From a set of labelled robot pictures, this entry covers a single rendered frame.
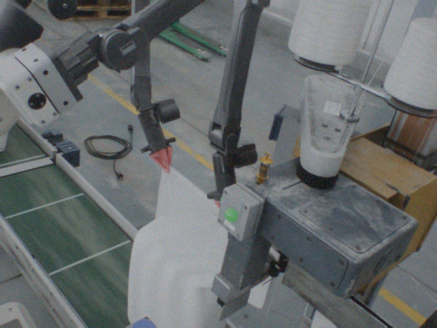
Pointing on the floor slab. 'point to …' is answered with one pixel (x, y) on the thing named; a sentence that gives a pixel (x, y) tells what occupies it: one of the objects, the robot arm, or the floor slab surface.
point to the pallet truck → (192, 42)
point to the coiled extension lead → (110, 152)
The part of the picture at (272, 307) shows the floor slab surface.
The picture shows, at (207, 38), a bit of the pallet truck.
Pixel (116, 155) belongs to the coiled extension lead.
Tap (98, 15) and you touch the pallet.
